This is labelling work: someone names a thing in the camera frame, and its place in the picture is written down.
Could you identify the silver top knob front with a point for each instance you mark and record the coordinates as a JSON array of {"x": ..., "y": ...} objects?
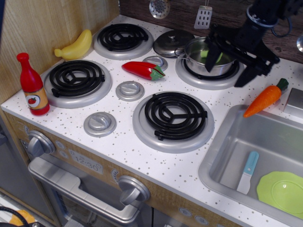
[{"x": 99, "y": 124}]

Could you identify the silver top knob middle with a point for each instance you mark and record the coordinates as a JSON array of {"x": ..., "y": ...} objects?
[{"x": 130, "y": 91}]

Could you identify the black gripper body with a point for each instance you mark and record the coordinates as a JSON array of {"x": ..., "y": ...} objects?
[{"x": 245, "y": 44}]

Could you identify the stove burner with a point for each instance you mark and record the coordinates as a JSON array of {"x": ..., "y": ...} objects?
[
  {"x": 123, "y": 42},
  {"x": 173, "y": 122},
  {"x": 217, "y": 83},
  {"x": 76, "y": 83}
]

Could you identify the silver top knob back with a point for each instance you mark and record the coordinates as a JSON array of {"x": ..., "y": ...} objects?
[{"x": 157, "y": 60}]

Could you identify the front right stove burner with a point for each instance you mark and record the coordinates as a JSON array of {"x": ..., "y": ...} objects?
[{"x": 173, "y": 122}]

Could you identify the right oven dial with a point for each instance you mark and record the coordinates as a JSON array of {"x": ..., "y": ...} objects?
[{"x": 132, "y": 190}]

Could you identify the front left stove burner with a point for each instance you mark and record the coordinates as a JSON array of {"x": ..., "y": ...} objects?
[{"x": 76, "y": 83}]

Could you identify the dark blue foreground post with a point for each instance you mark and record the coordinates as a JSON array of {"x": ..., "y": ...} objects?
[{"x": 2, "y": 7}]

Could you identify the hanging steel spatula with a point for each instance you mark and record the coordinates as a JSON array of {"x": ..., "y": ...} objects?
[{"x": 203, "y": 17}]

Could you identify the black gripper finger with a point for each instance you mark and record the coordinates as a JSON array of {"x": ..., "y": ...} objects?
[
  {"x": 214, "y": 52},
  {"x": 250, "y": 72}
]

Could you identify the red toy chili pepper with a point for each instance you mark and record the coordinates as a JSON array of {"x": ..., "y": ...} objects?
[{"x": 144, "y": 70}]

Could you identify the silver knob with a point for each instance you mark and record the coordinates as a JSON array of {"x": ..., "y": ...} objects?
[
  {"x": 130, "y": 91},
  {"x": 99, "y": 124},
  {"x": 157, "y": 60}
]

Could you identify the hanging slotted steel spoon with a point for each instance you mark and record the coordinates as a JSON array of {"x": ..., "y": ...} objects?
[{"x": 159, "y": 9}]

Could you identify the blue handled toy knife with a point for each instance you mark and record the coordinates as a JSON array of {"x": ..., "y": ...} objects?
[{"x": 248, "y": 171}]

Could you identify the silver toy sink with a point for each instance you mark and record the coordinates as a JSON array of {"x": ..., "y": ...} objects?
[{"x": 258, "y": 162}]

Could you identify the green toy broccoli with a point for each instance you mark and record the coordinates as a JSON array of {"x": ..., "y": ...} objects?
[{"x": 204, "y": 54}]

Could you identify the steel pot lid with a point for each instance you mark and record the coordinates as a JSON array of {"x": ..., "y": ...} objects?
[{"x": 172, "y": 43}]

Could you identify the yellow toy banana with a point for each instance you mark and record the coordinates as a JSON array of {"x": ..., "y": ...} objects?
[{"x": 76, "y": 49}]

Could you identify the oven dial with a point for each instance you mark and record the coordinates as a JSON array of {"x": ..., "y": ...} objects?
[
  {"x": 132, "y": 190},
  {"x": 39, "y": 144}
]

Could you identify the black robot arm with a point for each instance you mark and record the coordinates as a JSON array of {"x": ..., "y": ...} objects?
[{"x": 267, "y": 13}]

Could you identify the silver oven door handle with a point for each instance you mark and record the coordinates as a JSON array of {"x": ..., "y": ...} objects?
[{"x": 68, "y": 185}]

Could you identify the silver faucet base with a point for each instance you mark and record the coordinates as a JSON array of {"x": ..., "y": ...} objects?
[{"x": 294, "y": 104}]

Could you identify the orange toy carrot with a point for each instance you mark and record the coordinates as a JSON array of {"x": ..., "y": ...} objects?
[{"x": 266, "y": 98}]

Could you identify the back left stove burner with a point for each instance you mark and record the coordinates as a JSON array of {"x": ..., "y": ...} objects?
[{"x": 123, "y": 42}]

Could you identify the back right stove burner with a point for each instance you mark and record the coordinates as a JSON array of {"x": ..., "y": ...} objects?
[{"x": 217, "y": 83}]

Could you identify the green toy plate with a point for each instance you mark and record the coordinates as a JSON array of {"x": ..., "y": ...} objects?
[{"x": 282, "y": 190}]

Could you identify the small steel pot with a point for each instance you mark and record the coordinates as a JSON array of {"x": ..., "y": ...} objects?
[{"x": 196, "y": 64}]

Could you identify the red toy ketchup bottle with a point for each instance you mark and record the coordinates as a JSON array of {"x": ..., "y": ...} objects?
[{"x": 32, "y": 87}]

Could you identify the yellow object with black cable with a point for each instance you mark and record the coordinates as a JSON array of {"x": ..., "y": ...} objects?
[{"x": 20, "y": 218}]

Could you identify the left oven dial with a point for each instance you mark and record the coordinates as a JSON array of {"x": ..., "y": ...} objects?
[{"x": 39, "y": 144}]

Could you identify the hanging steel ladle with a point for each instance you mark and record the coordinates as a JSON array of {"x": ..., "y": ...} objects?
[{"x": 299, "y": 43}]

